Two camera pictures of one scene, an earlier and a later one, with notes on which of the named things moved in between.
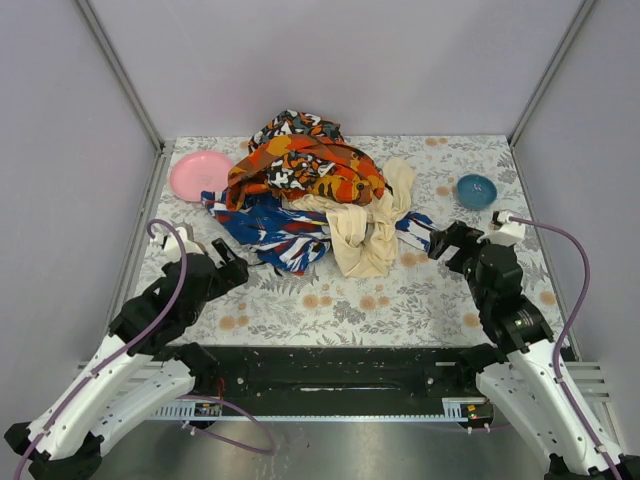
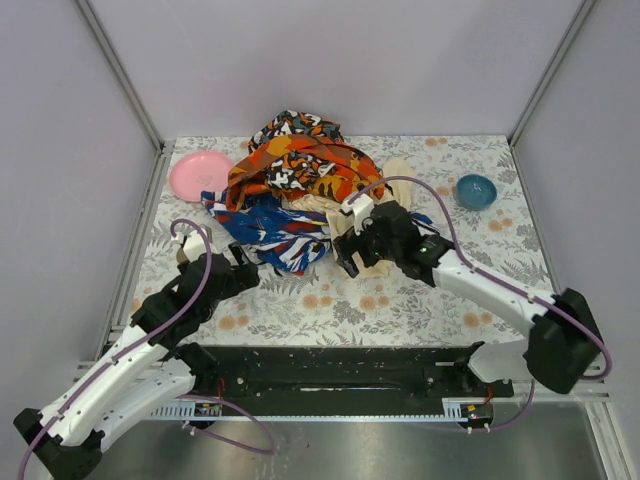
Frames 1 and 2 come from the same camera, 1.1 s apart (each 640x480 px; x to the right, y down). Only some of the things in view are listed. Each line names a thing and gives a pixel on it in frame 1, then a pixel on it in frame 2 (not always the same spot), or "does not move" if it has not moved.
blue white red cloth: (297, 241) does not move
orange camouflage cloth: (292, 153) does not move
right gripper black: (454, 244) → (358, 245)
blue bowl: (476, 191) does not move
